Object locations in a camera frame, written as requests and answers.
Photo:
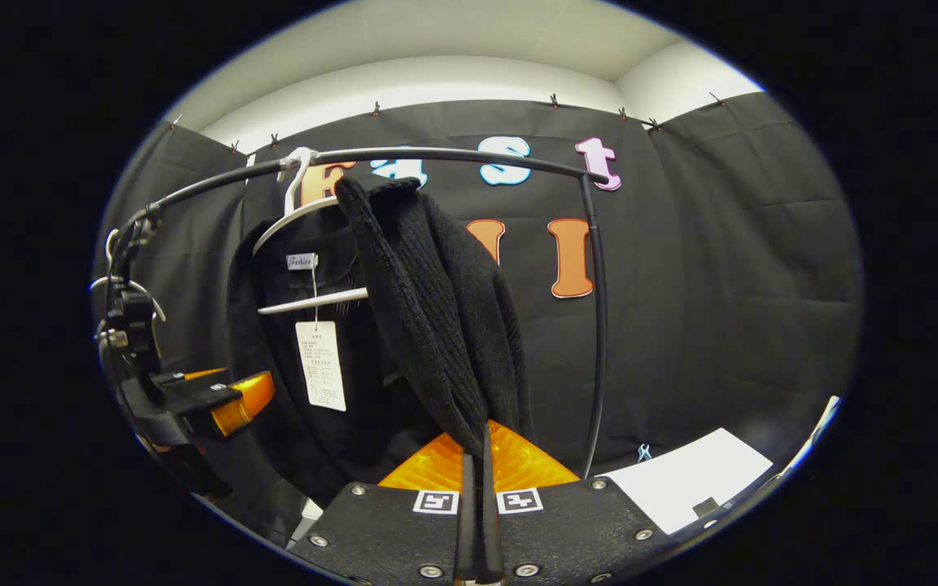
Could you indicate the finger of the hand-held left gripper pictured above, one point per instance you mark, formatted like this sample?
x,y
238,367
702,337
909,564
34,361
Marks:
x,y
241,399
200,374

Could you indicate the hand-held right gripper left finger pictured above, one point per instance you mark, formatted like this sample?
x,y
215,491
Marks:
x,y
466,529

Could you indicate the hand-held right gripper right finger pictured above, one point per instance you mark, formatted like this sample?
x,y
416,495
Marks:
x,y
491,529

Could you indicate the black knit garment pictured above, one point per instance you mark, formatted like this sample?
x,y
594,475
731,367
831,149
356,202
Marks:
x,y
436,309

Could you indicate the white plastic hanger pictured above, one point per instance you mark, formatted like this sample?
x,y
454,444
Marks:
x,y
314,301
143,286

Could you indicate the black metal clothes rack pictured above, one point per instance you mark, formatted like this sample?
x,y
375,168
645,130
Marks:
x,y
453,152

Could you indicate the white paper garment tag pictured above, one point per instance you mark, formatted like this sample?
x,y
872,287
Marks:
x,y
321,366

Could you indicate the small light blue clip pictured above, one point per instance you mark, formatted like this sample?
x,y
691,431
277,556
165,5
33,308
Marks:
x,y
644,453

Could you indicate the black backdrop cloth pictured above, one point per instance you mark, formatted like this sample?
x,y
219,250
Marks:
x,y
721,285

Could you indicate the row of small backdrop clips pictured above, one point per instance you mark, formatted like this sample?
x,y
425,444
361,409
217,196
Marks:
x,y
554,101

